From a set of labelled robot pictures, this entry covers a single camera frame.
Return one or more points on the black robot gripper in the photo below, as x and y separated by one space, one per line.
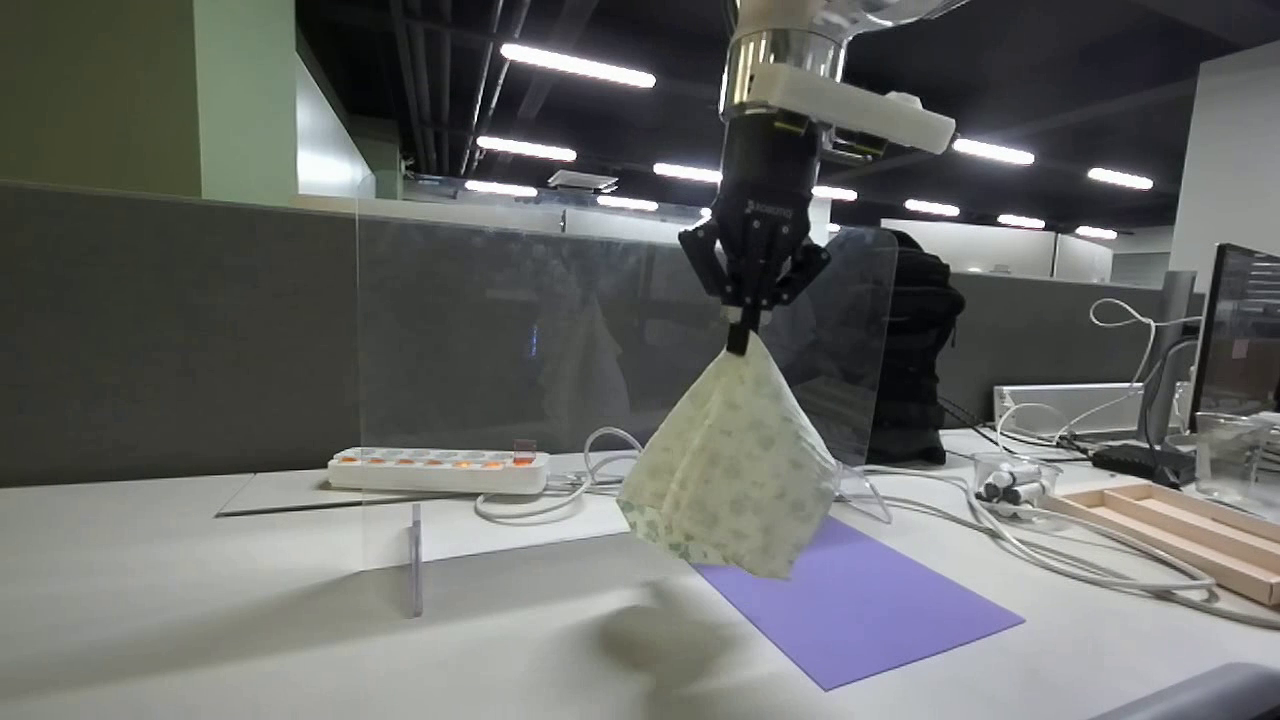
770 181

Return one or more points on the white patterned cloth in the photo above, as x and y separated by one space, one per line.
733 466

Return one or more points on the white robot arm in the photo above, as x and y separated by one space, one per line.
792 39

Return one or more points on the fluorescent ceiling light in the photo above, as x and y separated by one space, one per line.
524 148
625 201
934 209
995 148
503 189
686 175
578 67
1023 220
1099 234
1120 177

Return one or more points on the white flat box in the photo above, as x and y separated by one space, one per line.
1066 409

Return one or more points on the purple paper sheet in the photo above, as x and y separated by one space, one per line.
866 615

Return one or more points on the white power strip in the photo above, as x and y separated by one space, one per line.
443 469

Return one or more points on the grey monitor stand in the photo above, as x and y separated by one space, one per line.
1163 386

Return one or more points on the black computer monitor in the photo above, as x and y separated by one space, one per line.
1238 335

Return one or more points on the wooden tray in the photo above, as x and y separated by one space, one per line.
1187 533

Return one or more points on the clear plastic bag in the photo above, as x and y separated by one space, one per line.
1243 460

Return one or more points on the grey desk partition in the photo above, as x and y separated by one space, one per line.
174 335

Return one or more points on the green pillar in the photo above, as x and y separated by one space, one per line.
120 94

